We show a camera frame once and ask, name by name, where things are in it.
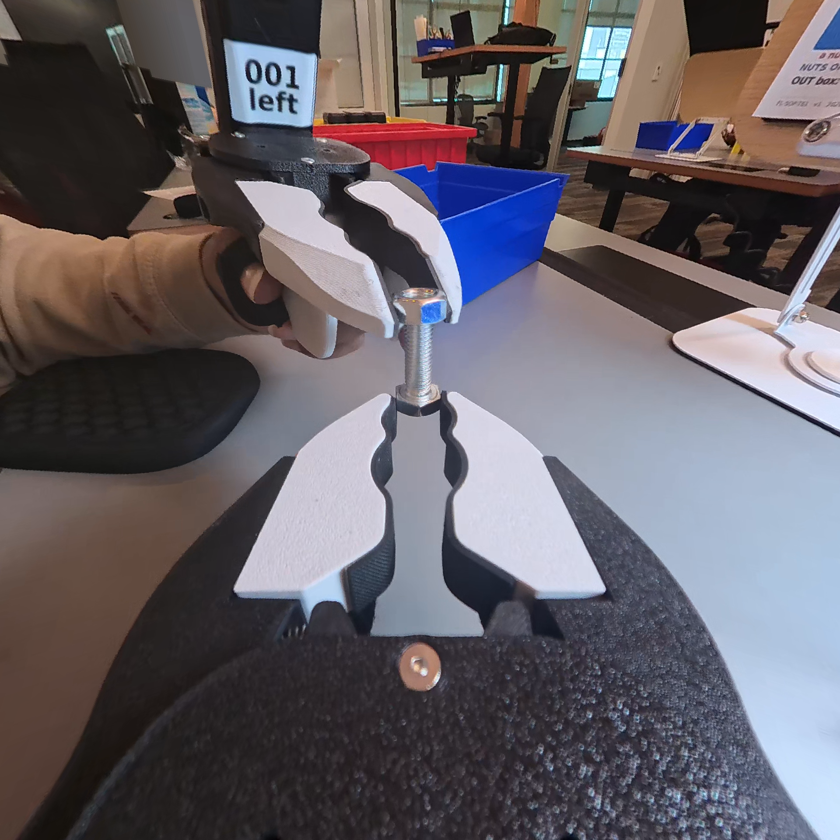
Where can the blue plastic bin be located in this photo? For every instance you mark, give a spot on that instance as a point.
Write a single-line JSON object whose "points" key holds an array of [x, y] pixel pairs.
{"points": [[505, 223], [670, 135]]}

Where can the person's left hand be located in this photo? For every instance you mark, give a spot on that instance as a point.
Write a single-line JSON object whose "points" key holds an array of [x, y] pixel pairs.
{"points": [[263, 289]]}

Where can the person's left forearm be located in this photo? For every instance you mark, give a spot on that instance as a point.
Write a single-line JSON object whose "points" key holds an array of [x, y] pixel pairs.
{"points": [[118, 295]]}

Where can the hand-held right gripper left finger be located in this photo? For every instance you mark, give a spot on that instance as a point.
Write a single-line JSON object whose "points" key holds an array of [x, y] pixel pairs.
{"points": [[315, 519]]}

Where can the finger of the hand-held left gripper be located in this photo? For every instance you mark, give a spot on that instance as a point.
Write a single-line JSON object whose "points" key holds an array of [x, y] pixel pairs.
{"points": [[420, 243], [322, 263]]}

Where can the black backpack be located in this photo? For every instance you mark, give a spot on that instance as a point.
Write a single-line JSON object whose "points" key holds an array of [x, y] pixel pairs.
{"points": [[525, 33]]}

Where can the red plastic bin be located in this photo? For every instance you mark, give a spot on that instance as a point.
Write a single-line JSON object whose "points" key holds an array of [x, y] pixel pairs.
{"points": [[407, 145]]}

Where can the black wrist rest pad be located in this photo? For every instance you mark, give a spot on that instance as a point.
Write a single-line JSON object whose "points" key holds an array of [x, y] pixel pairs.
{"points": [[118, 407]]}

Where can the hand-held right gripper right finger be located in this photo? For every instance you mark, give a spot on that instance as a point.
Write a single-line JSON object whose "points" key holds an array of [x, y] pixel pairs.
{"points": [[525, 519]]}

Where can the printed instruction sheet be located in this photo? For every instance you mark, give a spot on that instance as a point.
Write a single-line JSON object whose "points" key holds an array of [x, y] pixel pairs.
{"points": [[807, 59]]}

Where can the wooden office desk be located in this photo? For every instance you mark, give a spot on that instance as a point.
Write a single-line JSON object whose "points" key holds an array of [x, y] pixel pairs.
{"points": [[709, 171]]}

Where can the steel hex bolt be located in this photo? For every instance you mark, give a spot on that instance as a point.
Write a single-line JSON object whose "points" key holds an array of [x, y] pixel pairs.
{"points": [[420, 368]]}

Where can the black mesh office chair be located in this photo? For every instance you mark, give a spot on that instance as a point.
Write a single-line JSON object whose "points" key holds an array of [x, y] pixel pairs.
{"points": [[79, 131]]}

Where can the steel hex nut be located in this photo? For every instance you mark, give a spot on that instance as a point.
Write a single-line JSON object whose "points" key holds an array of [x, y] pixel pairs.
{"points": [[420, 310]]}

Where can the wooden standing desk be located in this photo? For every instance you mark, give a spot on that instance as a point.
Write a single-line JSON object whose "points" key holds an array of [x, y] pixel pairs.
{"points": [[486, 55]]}

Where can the white document stand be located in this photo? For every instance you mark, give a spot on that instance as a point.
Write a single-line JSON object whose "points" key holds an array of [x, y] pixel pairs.
{"points": [[761, 361]]}

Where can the black computer monitor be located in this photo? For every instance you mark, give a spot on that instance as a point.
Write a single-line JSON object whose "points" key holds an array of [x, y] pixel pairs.
{"points": [[729, 24]]}

